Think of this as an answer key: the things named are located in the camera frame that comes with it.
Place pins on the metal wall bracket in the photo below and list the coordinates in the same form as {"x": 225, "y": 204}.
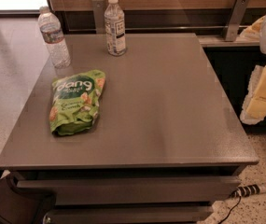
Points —
{"x": 230, "y": 32}
{"x": 98, "y": 8}

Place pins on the white power strip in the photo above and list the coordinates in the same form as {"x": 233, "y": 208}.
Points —
{"x": 246, "y": 191}

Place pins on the clear bottle with white label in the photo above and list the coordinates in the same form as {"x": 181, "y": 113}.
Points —
{"x": 115, "y": 28}

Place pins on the grey drawer cabinet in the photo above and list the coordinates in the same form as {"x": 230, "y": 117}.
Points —
{"x": 166, "y": 145}

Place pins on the clear water bottle red label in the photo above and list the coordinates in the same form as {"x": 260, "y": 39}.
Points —
{"x": 53, "y": 36}

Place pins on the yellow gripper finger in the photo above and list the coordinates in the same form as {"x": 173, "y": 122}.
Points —
{"x": 254, "y": 105}
{"x": 253, "y": 31}

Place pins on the dark brown chair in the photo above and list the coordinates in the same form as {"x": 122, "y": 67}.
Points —
{"x": 23, "y": 206}

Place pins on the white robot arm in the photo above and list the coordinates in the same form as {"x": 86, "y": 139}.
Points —
{"x": 262, "y": 38}

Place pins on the left metal wall bracket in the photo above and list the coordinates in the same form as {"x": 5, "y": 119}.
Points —
{"x": 98, "y": 8}

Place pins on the green snack bag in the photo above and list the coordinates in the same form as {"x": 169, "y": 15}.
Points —
{"x": 75, "y": 105}

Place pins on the right metal wall bracket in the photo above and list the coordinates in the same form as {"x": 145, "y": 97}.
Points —
{"x": 230, "y": 32}

